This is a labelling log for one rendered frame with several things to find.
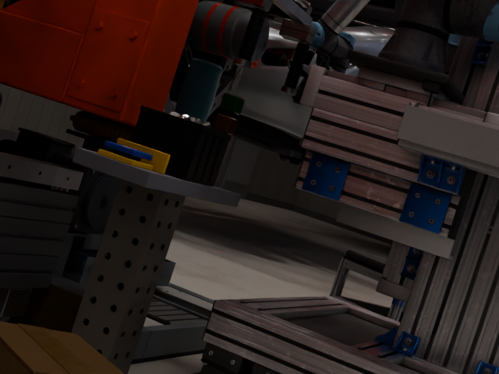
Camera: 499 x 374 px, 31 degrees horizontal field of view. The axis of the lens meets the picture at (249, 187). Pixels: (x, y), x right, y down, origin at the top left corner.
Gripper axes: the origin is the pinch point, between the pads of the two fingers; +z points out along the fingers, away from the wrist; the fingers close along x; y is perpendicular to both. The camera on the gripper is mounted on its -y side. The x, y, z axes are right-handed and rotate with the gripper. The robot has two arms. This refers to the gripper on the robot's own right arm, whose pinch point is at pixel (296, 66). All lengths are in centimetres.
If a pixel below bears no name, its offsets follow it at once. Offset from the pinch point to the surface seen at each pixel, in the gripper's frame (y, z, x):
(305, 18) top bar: 13.5, 1.4, -1.5
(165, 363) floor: -83, 39, 8
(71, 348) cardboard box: -65, 122, 30
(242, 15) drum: 6.4, 21.7, -10.5
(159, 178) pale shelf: -39, 89, 17
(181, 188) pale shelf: -39, 79, 17
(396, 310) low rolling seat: -63, -78, 33
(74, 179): -46, 70, -13
